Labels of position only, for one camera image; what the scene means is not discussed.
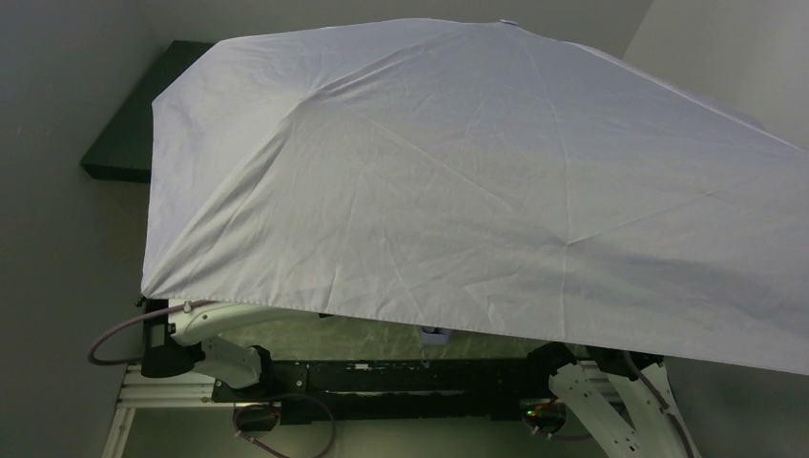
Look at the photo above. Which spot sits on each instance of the purple folding umbrella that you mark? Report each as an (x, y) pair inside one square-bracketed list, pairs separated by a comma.
[(479, 177)]

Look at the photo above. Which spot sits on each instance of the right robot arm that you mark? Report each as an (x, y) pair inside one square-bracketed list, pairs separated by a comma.
[(634, 415)]

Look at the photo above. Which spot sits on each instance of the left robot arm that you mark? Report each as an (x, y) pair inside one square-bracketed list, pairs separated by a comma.
[(183, 337)]

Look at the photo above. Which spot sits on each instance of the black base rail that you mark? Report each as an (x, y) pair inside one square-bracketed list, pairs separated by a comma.
[(303, 392)]

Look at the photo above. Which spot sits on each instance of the dark teal network switch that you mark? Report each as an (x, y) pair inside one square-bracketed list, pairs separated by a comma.
[(122, 152)]

